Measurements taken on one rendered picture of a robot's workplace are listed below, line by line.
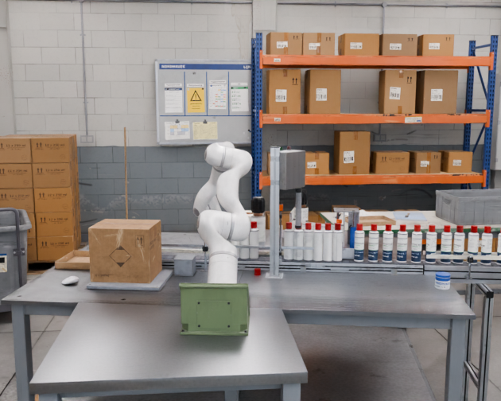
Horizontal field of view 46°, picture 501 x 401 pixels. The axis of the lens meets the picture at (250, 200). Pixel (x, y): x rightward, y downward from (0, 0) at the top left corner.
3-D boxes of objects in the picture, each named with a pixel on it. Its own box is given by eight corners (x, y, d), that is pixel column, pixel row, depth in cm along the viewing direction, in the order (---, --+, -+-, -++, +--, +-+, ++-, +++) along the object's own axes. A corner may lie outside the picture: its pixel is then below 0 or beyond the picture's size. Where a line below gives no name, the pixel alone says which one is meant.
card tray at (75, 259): (123, 258, 341) (123, 251, 341) (108, 270, 316) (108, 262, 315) (73, 256, 344) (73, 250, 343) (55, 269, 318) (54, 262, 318)
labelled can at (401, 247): (405, 261, 315) (407, 223, 312) (407, 263, 310) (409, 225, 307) (395, 260, 316) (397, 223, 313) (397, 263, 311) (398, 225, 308)
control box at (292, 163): (305, 186, 307) (305, 150, 304) (285, 190, 294) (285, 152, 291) (289, 184, 314) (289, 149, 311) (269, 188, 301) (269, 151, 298)
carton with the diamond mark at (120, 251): (162, 270, 309) (161, 219, 304) (149, 283, 285) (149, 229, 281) (106, 268, 312) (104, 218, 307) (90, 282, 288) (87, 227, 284)
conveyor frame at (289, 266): (420, 269, 318) (420, 260, 317) (424, 274, 307) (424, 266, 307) (122, 261, 334) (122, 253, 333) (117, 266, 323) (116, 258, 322)
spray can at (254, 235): (258, 257, 323) (258, 220, 320) (258, 259, 318) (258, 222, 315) (249, 257, 324) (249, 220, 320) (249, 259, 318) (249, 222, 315)
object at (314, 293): (413, 239, 396) (413, 237, 395) (475, 319, 248) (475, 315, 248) (109, 234, 415) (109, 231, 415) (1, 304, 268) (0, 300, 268)
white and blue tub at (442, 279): (448, 286, 288) (449, 272, 287) (450, 290, 282) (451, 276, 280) (434, 285, 290) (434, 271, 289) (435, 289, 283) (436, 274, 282)
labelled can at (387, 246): (391, 260, 316) (393, 223, 313) (392, 263, 311) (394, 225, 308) (381, 260, 317) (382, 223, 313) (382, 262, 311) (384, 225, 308)
